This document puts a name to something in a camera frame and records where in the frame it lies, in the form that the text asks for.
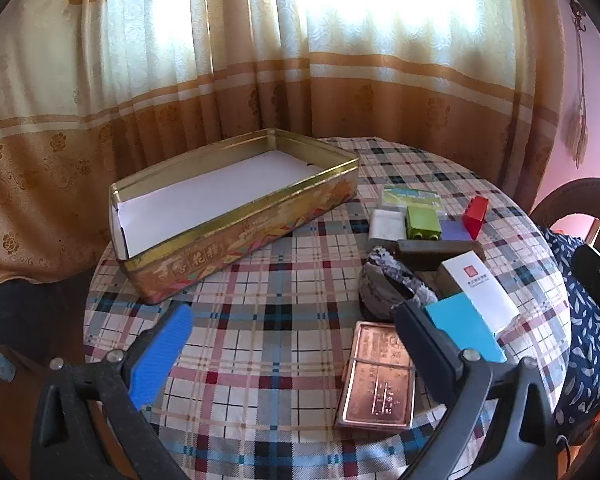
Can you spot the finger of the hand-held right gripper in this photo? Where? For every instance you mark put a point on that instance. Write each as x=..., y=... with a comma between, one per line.
x=592, y=270

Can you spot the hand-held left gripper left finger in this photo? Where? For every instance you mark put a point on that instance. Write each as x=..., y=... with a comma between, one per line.
x=162, y=355

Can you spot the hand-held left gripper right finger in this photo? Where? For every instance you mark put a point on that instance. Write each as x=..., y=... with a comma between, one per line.
x=425, y=350

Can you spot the teal box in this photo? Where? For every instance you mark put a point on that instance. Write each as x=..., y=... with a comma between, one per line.
x=460, y=325

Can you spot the copper metal case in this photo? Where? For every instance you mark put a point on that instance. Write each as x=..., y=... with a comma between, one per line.
x=375, y=385

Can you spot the white carton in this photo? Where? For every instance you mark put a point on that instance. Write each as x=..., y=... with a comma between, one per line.
x=480, y=290

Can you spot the dark brown box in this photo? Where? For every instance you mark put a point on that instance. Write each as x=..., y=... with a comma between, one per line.
x=430, y=252

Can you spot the gold decorated tin box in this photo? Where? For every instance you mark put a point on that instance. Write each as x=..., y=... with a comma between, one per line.
x=205, y=255

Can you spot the purple block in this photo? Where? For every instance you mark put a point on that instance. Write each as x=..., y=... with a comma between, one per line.
x=454, y=232

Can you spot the red toy brick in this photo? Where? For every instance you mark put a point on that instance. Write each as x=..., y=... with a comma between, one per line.
x=476, y=212

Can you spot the green toy brick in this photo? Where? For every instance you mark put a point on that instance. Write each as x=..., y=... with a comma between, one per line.
x=422, y=220

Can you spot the white power adapter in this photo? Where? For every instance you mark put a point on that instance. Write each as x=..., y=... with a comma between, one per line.
x=385, y=225

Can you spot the clear case with green label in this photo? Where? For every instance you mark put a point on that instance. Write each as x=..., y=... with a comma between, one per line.
x=410, y=197

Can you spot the brown wooden chair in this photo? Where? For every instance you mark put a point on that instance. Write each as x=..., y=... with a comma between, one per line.
x=555, y=200

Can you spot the navy patterned cushion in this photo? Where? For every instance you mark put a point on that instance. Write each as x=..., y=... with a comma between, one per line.
x=590, y=350

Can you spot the brown tasselled curtain tieback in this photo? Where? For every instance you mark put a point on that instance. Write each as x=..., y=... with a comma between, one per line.
x=578, y=125

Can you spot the white paper liner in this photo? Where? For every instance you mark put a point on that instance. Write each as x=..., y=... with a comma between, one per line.
x=205, y=200

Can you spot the cream and orange curtain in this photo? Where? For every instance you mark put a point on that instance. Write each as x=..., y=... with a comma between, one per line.
x=280, y=85

